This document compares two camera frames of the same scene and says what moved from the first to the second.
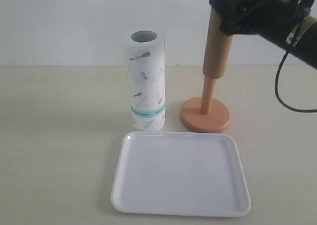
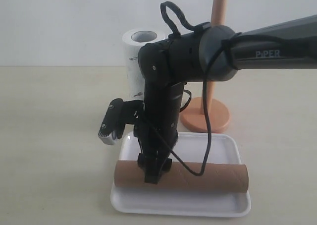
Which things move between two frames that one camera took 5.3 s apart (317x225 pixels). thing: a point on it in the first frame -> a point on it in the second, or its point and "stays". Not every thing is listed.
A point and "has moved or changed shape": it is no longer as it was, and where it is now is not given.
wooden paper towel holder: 205,115 stays
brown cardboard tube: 218,44 has moved or changed shape
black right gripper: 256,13 -> 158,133
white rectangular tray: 180,173 stays
